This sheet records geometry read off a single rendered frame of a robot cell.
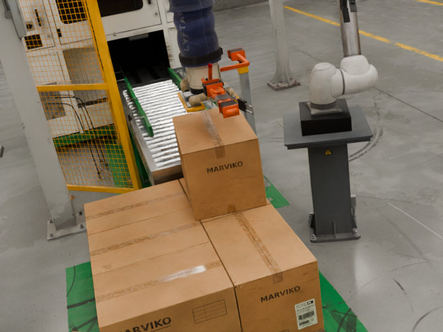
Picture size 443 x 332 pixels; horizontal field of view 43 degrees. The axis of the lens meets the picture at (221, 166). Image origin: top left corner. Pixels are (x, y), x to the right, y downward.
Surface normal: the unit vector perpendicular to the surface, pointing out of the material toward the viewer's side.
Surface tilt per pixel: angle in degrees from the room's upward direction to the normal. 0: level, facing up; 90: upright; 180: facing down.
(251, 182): 90
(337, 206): 90
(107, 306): 0
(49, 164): 90
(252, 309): 90
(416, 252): 0
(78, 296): 0
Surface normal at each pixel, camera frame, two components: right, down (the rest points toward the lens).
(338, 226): -0.08, 0.43
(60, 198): 0.27, 0.37
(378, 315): -0.15, -0.90
